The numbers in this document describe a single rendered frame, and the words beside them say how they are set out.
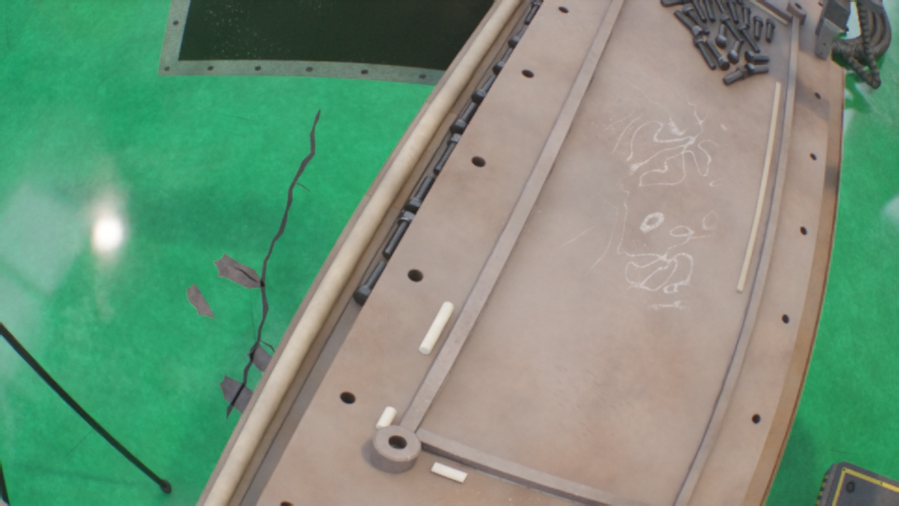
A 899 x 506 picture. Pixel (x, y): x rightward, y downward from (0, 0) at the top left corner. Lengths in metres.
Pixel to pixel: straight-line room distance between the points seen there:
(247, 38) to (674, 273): 1.19
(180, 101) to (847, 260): 1.99
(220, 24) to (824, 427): 1.88
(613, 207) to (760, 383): 0.28
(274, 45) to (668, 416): 1.32
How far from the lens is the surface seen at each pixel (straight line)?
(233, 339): 2.87
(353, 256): 1.43
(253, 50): 2.39
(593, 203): 1.39
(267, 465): 1.29
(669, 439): 1.25
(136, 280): 2.94
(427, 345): 1.23
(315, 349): 1.38
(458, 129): 1.58
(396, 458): 1.14
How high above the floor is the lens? 2.36
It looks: 49 degrees down
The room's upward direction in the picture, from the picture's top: 18 degrees clockwise
